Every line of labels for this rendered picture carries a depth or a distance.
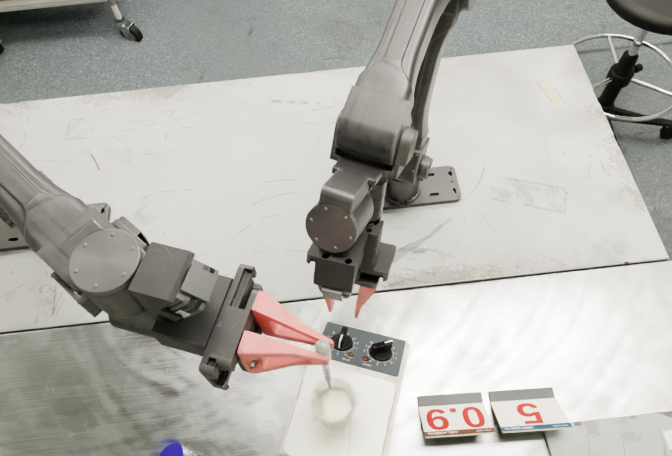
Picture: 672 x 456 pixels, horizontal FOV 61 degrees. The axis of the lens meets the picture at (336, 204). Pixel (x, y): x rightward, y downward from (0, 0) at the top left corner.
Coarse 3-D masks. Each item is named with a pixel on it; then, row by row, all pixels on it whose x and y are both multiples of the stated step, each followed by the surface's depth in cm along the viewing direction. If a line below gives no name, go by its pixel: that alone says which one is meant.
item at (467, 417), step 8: (440, 408) 78; (448, 408) 78; (456, 408) 78; (464, 408) 78; (472, 408) 78; (480, 408) 78; (424, 416) 77; (432, 416) 77; (440, 416) 77; (448, 416) 77; (456, 416) 77; (464, 416) 76; (472, 416) 76; (480, 416) 76; (432, 424) 75; (440, 424) 75; (448, 424) 75; (456, 424) 75; (464, 424) 75; (472, 424) 75; (480, 424) 75; (488, 424) 75
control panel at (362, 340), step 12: (336, 324) 83; (360, 336) 81; (372, 336) 81; (384, 336) 82; (360, 348) 79; (396, 348) 80; (336, 360) 77; (348, 360) 77; (360, 360) 77; (372, 360) 77; (396, 360) 78; (384, 372) 76; (396, 372) 76
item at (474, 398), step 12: (420, 396) 80; (432, 396) 80; (444, 396) 80; (456, 396) 79; (468, 396) 79; (480, 396) 79; (420, 408) 79; (432, 408) 78; (420, 420) 78; (492, 432) 73
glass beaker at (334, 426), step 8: (336, 376) 66; (320, 384) 67; (336, 384) 69; (344, 384) 67; (312, 392) 66; (352, 392) 66; (312, 400) 66; (360, 400) 65; (312, 408) 65; (352, 408) 65; (352, 416) 68; (320, 424) 69; (328, 424) 66; (336, 424) 65; (344, 424) 67
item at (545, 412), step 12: (504, 408) 77; (516, 408) 77; (528, 408) 77; (540, 408) 77; (552, 408) 77; (504, 420) 75; (516, 420) 75; (528, 420) 75; (540, 420) 75; (552, 420) 75; (564, 420) 74
